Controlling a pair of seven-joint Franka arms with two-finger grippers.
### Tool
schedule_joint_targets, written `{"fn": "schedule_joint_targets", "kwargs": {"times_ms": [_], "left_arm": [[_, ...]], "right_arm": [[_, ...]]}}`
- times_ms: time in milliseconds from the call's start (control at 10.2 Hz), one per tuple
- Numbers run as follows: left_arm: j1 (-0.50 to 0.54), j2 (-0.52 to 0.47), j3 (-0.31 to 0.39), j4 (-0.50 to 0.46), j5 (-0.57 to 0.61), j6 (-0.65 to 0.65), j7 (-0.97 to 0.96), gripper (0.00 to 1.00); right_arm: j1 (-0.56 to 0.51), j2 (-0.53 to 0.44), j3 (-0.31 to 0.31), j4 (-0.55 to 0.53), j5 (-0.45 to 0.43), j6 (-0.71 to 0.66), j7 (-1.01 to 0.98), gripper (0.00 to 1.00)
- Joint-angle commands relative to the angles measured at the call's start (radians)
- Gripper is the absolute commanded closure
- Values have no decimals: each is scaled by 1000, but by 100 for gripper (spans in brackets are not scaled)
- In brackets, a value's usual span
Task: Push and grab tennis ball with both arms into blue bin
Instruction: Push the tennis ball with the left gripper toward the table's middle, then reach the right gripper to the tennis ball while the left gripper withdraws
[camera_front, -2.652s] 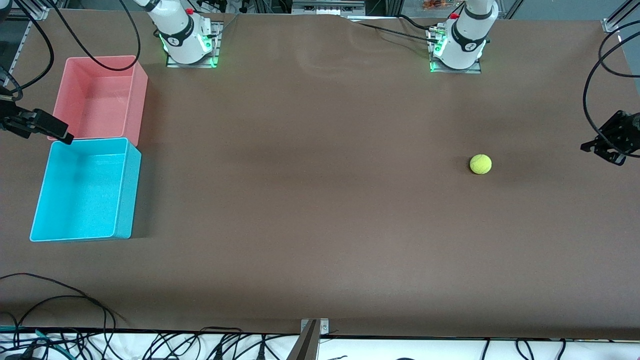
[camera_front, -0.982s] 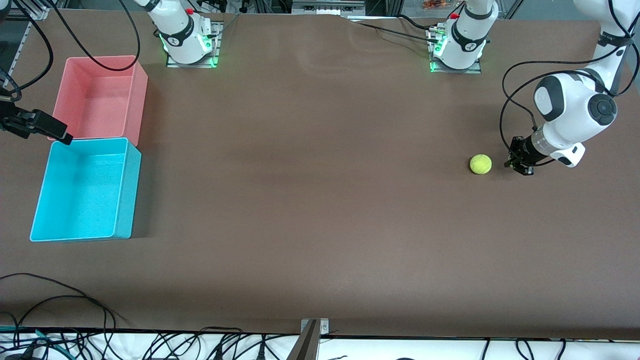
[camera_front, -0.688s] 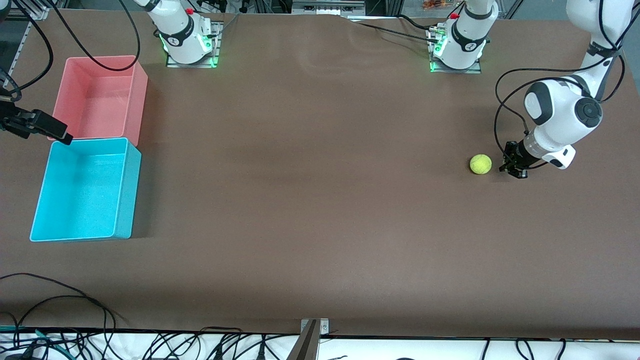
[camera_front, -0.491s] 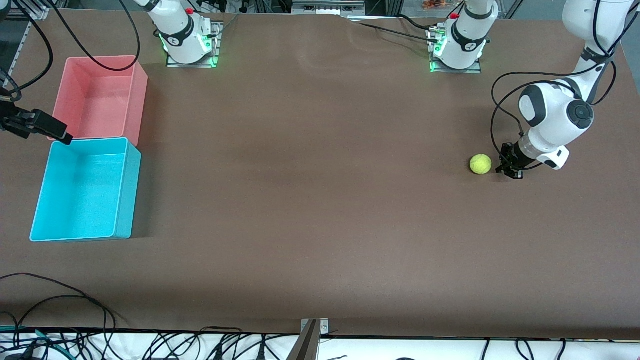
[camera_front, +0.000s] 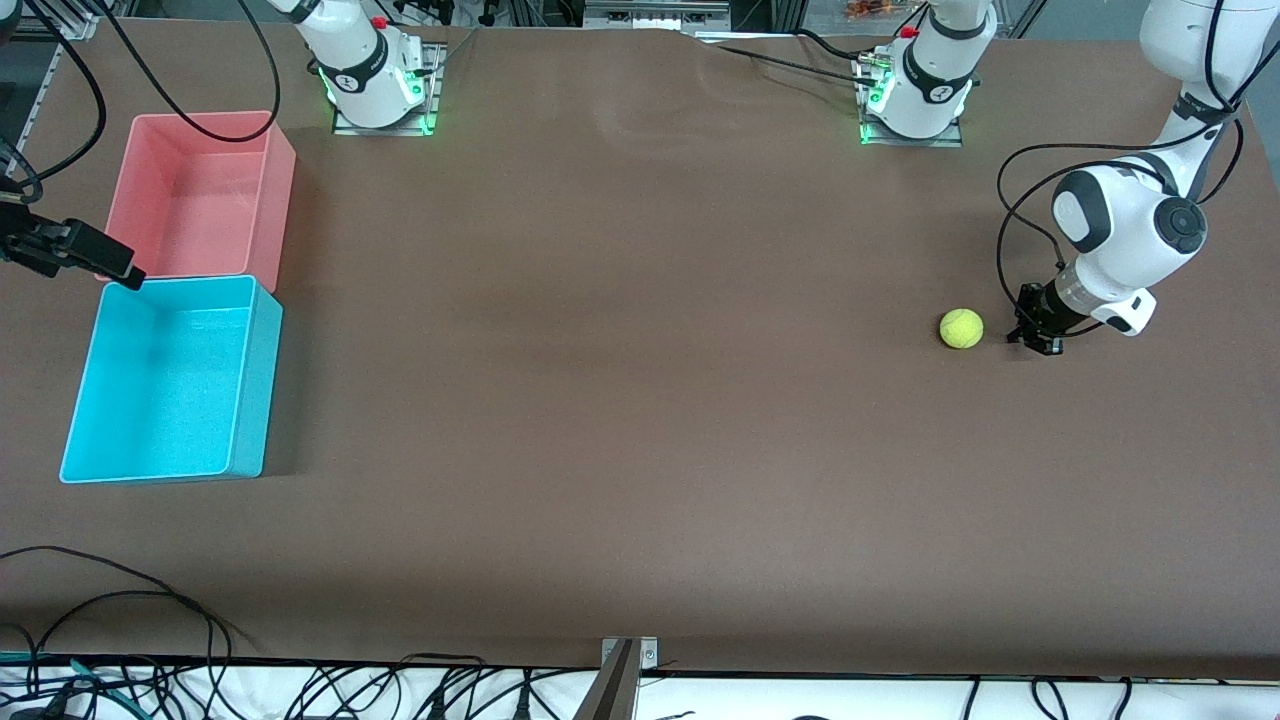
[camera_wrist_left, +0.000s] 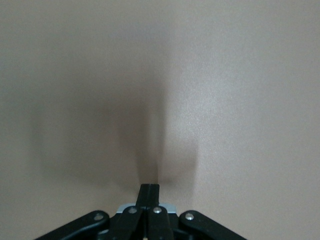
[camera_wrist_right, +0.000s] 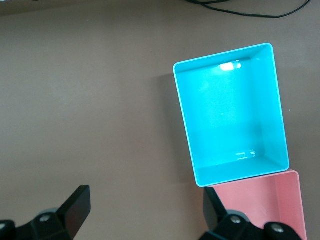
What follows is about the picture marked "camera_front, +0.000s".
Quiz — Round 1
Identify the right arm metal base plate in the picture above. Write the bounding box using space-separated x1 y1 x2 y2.
332 42 446 137

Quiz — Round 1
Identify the grey power strip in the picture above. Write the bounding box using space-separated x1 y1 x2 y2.
583 0 731 31

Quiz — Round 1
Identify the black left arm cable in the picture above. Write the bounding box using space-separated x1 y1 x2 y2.
995 0 1246 331

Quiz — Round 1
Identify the dark metal pole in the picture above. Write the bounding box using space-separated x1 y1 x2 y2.
573 640 641 720

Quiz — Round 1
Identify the pink plastic bin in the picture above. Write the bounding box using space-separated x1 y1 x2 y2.
94 110 298 293

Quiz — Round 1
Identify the black looped cable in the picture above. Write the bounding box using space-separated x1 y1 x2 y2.
0 545 263 691

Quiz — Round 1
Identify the aluminium frame profile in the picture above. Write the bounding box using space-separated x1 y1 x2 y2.
20 0 101 151

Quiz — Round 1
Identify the yellow-green tennis ball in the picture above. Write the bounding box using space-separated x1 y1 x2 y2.
939 307 985 350

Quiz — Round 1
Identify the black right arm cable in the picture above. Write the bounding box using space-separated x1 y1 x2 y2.
0 0 281 201

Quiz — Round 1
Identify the black cable to arm base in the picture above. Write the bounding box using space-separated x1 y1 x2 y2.
690 28 881 89

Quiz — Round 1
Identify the small metal table bracket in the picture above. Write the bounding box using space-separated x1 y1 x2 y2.
600 636 659 669

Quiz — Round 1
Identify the teal cable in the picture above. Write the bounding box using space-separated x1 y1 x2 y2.
0 650 136 716

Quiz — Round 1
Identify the blue plastic bin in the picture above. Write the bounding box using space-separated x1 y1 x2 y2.
59 275 285 485

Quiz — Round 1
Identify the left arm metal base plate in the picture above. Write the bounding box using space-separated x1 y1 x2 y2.
852 50 966 149

